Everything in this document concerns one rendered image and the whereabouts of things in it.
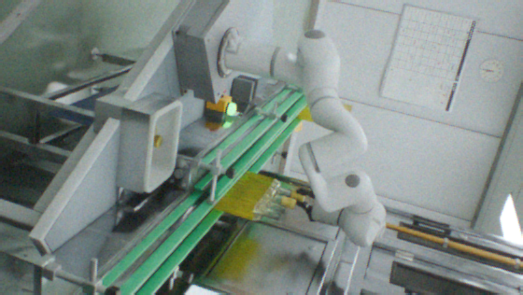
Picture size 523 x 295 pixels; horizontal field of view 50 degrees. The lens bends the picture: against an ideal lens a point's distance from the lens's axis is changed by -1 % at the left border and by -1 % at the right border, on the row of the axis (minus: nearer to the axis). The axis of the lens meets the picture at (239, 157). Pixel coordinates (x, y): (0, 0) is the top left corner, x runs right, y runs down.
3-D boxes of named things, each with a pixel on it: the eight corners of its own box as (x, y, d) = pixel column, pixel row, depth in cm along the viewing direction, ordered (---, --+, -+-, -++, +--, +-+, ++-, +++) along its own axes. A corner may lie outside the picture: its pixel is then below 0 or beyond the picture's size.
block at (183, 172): (165, 185, 166) (188, 192, 165) (169, 156, 163) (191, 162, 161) (171, 181, 170) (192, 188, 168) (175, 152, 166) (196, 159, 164)
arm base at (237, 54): (214, 47, 161) (264, 57, 156) (231, 16, 167) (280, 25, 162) (223, 81, 174) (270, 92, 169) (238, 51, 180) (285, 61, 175)
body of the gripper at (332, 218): (347, 226, 185) (317, 213, 190) (354, 199, 181) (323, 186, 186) (337, 234, 179) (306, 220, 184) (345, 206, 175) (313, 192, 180)
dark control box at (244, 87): (229, 97, 226) (249, 102, 224) (233, 77, 223) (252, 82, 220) (236, 92, 233) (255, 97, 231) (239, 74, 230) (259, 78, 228)
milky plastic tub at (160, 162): (117, 187, 149) (146, 196, 147) (123, 106, 141) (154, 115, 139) (147, 165, 165) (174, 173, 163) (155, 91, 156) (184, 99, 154)
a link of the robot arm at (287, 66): (269, 87, 167) (321, 99, 162) (270, 48, 159) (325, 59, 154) (281, 71, 174) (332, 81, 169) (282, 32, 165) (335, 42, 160)
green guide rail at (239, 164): (193, 189, 169) (218, 196, 167) (193, 186, 169) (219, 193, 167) (314, 76, 325) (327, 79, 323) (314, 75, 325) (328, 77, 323)
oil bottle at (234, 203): (196, 203, 178) (261, 223, 172) (198, 188, 175) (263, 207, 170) (203, 197, 183) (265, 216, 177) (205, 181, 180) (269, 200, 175)
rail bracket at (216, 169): (187, 198, 166) (226, 210, 163) (194, 145, 159) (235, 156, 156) (190, 193, 168) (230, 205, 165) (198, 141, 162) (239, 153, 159)
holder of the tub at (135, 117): (114, 203, 152) (139, 212, 150) (122, 106, 141) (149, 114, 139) (144, 181, 167) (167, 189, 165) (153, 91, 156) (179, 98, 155)
